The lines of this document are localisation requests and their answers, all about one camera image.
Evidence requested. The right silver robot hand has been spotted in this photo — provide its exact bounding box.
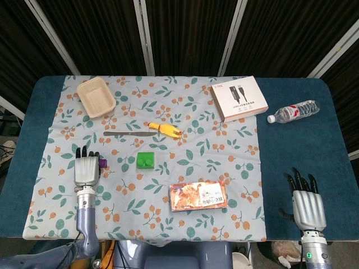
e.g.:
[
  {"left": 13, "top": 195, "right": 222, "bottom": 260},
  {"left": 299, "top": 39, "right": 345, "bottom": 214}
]
[{"left": 278, "top": 167, "right": 328, "bottom": 231}]

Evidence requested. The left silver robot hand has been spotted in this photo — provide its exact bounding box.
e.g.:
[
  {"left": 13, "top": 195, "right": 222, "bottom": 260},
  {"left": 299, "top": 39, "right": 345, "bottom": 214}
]
[{"left": 73, "top": 145, "right": 102, "bottom": 188}]

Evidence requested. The green toy block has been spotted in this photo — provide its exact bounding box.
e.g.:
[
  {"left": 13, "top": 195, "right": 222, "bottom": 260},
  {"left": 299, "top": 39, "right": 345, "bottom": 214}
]
[{"left": 136, "top": 151, "right": 155, "bottom": 170}]

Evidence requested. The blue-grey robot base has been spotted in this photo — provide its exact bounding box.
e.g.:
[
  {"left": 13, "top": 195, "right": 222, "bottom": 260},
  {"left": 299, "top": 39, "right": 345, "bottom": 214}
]
[{"left": 113, "top": 240, "right": 233, "bottom": 269}]

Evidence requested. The crumpled beige bag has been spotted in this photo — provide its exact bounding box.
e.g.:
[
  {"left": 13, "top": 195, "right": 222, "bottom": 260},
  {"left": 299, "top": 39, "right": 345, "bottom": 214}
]
[{"left": 271, "top": 240, "right": 303, "bottom": 267}]

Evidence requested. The grey table knife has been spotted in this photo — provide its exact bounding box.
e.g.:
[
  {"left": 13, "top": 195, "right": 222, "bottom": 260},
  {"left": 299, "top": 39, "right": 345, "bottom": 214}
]
[{"left": 103, "top": 131, "right": 157, "bottom": 137}]

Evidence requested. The dark blue table cover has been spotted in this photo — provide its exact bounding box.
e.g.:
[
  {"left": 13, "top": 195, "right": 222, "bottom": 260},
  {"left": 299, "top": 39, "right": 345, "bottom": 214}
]
[{"left": 0, "top": 76, "right": 359, "bottom": 242}]

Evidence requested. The beige paper food tray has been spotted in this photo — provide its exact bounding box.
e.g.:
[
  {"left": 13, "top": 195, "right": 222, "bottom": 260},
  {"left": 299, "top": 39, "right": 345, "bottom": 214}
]
[{"left": 77, "top": 77, "right": 117, "bottom": 119}]

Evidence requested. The beige shoe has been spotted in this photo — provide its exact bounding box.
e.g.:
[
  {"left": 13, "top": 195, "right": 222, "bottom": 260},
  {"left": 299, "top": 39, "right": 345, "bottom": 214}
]
[{"left": 0, "top": 140, "right": 17, "bottom": 166}]

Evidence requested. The yellow orange tool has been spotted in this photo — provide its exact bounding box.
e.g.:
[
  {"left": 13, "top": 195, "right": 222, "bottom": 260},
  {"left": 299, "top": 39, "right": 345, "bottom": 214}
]
[{"left": 99, "top": 240, "right": 116, "bottom": 268}]

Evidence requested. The white bucket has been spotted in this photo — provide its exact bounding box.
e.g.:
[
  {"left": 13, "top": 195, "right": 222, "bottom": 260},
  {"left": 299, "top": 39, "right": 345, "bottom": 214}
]
[{"left": 232, "top": 252, "right": 251, "bottom": 269}]

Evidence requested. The clear plastic water bottle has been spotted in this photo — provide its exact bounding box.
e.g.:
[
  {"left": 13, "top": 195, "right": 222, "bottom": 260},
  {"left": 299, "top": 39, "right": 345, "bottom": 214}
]
[{"left": 266, "top": 99, "right": 321, "bottom": 124}]

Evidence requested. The floral patterned tablecloth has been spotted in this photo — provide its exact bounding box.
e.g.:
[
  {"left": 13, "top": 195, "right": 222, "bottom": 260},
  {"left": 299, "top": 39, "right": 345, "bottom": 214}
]
[{"left": 21, "top": 75, "right": 267, "bottom": 247}]

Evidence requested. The orange snack packet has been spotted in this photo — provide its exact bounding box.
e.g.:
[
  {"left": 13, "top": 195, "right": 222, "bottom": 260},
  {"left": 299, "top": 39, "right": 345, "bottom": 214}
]
[{"left": 168, "top": 180, "right": 228, "bottom": 213}]

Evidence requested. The white cable product box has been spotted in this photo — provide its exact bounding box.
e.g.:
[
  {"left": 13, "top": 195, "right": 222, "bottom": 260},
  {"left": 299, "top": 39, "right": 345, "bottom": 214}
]
[{"left": 210, "top": 75, "right": 269, "bottom": 123}]

